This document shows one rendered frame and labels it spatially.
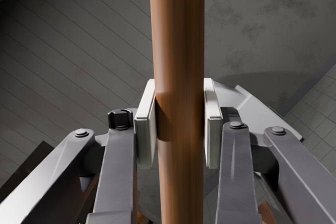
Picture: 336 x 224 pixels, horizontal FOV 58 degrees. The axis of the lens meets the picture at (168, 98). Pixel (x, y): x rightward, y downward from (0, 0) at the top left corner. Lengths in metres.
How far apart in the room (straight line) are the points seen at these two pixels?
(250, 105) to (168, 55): 3.02
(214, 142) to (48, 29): 3.75
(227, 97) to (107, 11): 1.67
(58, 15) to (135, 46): 0.95
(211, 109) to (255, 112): 3.06
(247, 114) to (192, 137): 3.02
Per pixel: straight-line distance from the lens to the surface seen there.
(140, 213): 2.23
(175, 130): 0.18
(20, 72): 4.10
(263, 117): 3.26
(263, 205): 2.44
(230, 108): 0.18
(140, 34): 3.64
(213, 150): 0.16
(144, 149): 0.16
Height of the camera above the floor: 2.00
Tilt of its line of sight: 11 degrees down
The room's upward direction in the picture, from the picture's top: 52 degrees counter-clockwise
